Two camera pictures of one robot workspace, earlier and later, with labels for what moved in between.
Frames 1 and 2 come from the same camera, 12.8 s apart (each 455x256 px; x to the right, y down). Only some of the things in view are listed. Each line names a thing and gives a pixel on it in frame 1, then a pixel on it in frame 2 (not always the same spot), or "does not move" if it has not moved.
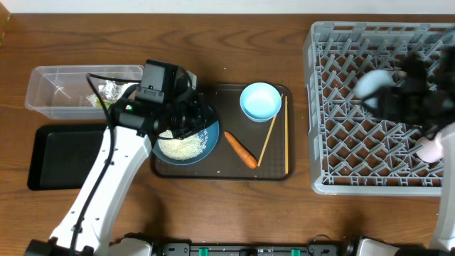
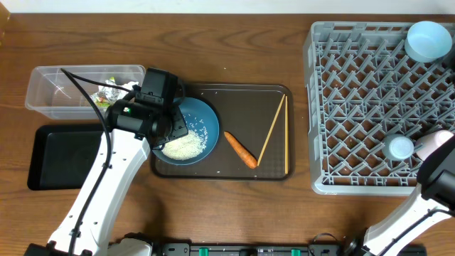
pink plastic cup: x=433 y=150 does not move
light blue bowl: x=260 y=102 to x=427 y=41
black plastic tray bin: x=62 y=155 does not move
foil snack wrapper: x=109 y=92 does not move
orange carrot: x=246 y=156 does not move
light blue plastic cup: x=370 y=81 to x=401 y=147
